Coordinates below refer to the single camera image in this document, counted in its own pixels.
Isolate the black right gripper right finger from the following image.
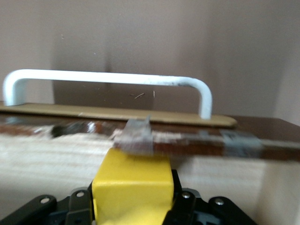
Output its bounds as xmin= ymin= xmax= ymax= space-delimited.
xmin=164 ymin=168 xmax=258 ymax=225

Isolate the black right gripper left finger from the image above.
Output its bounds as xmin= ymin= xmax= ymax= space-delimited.
xmin=0 ymin=184 xmax=97 ymax=225

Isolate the yellow block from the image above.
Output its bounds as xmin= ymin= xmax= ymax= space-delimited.
xmin=91 ymin=148 xmax=174 ymax=225

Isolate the wooden drawer with white handle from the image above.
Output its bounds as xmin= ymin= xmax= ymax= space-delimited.
xmin=0 ymin=68 xmax=300 ymax=225

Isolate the grey tape piece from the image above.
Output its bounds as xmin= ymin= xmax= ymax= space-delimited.
xmin=221 ymin=131 xmax=263 ymax=157
xmin=114 ymin=114 xmax=155 ymax=156

